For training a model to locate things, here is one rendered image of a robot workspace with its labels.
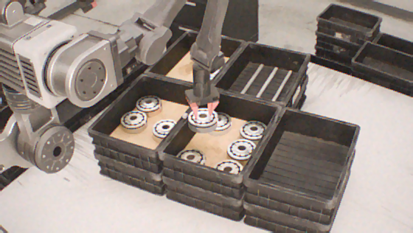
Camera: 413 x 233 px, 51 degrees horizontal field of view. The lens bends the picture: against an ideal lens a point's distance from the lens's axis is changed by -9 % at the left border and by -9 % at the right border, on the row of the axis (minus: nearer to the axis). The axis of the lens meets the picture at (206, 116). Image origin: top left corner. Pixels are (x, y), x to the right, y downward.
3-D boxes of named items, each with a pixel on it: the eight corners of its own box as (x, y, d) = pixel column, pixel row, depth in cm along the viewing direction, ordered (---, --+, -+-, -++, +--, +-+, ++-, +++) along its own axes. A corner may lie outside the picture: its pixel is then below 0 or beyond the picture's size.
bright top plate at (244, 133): (259, 143, 167) (259, 141, 167) (234, 133, 172) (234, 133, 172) (272, 127, 174) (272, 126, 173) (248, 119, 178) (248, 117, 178)
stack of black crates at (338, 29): (375, 71, 328) (383, 17, 301) (362, 91, 309) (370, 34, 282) (327, 56, 347) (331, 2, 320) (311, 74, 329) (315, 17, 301)
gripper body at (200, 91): (184, 95, 161) (183, 76, 156) (213, 88, 163) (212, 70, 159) (190, 105, 156) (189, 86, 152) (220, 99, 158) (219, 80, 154)
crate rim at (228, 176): (241, 184, 145) (241, 179, 144) (156, 158, 156) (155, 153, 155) (282, 110, 173) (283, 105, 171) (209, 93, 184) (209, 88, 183)
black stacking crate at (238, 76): (281, 130, 179) (282, 106, 172) (210, 113, 190) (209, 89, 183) (309, 77, 207) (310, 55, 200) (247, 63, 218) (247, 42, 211)
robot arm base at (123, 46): (93, 77, 108) (84, 32, 101) (116, 60, 113) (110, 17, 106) (119, 87, 104) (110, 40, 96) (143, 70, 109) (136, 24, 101)
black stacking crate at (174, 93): (159, 178, 162) (155, 154, 155) (92, 155, 173) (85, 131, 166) (209, 113, 190) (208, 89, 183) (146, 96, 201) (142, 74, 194)
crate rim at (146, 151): (156, 158, 156) (155, 153, 155) (86, 136, 167) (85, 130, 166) (209, 93, 184) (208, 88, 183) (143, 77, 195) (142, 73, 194)
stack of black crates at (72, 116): (74, 172, 262) (60, 125, 241) (43, 152, 276) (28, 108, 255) (119, 133, 287) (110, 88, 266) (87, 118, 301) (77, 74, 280)
